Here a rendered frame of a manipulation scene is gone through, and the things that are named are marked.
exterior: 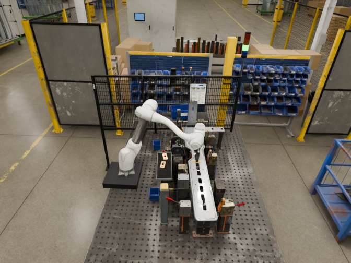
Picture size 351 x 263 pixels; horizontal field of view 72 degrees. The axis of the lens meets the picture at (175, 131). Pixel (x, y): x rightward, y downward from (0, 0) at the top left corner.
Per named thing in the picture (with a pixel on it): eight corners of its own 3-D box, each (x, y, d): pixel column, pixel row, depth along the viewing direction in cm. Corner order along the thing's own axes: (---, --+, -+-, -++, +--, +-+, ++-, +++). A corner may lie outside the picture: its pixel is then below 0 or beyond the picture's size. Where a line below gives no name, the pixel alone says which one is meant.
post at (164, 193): (168, 224, 220) (168, 191, 196) (160, 224, 219) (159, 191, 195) (168, 217, 226) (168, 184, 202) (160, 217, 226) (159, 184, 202)
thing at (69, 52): (124, 131, 474) (110, 21, 364) (122, 135, 463) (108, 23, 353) (57, 129, 477) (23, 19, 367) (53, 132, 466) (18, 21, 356)
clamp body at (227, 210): (231, 234, 213) (238, 207, 193) (214, 235, 212) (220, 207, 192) (229, 224, 221) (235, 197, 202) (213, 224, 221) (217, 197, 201)
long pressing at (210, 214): (221, 220, 190) (221, 219, 189) (193, 221, 189) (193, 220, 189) (200, 128, 305) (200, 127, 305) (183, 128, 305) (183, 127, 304)
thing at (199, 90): (205, 104, 325) (207, 83, 308) (188, 104, 325) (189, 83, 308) (205, 104, 327) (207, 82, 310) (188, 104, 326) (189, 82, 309)
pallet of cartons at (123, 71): (139, 111, 541) (136, 66, 484) (103, 111, 538) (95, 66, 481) (143, 90, 642) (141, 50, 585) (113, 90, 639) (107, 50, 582)
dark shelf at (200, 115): (209, 122, 315) (209, 120, 314) (140, 122, 312) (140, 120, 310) (207, 114, 334) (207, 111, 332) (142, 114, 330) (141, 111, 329)
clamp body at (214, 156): (215, 181, 267) (219, 157, 248) (205, 181, 267) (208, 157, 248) (214, 175, 275) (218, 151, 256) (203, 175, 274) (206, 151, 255)
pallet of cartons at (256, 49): (288, 99, 608) (304, 45, 534) (301, 115, 541) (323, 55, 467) (240, 99, 607) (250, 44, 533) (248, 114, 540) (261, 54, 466)
